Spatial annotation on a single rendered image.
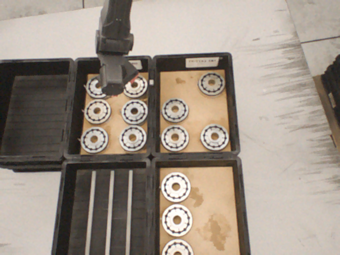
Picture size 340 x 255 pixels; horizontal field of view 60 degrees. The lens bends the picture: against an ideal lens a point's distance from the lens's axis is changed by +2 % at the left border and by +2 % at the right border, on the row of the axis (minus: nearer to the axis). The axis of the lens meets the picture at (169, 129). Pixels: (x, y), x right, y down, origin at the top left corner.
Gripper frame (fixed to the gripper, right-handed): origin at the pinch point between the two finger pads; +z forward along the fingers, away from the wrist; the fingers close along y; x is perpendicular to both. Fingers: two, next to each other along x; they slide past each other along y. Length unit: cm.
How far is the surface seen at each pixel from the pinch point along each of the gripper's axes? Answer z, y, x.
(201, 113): 22.9, 19.0, -17.8
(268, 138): 36, 35, -43
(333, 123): 91, 93, -62
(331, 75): 79, 110, -42
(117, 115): 23.2, -4.8, 5.0
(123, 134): 20.2, -8.5, -4.2
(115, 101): 23.2, -1.5, 10.0
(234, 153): 12.6, 12.9, -38.1
